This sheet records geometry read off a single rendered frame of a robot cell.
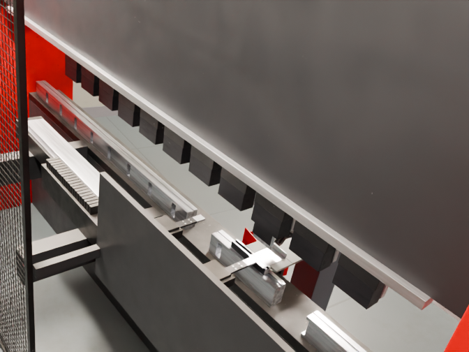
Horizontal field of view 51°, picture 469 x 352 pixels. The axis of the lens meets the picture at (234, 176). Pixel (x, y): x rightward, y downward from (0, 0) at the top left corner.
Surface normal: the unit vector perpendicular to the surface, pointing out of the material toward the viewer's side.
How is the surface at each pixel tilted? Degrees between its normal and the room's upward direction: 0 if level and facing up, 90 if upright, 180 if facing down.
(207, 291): 90
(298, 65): 90
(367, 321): 0
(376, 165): 90
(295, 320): 0
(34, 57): 90
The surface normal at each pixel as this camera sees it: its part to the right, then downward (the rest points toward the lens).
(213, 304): -0.75, 0.21
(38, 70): 0.65, 0.47
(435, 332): 0.17, -0.86
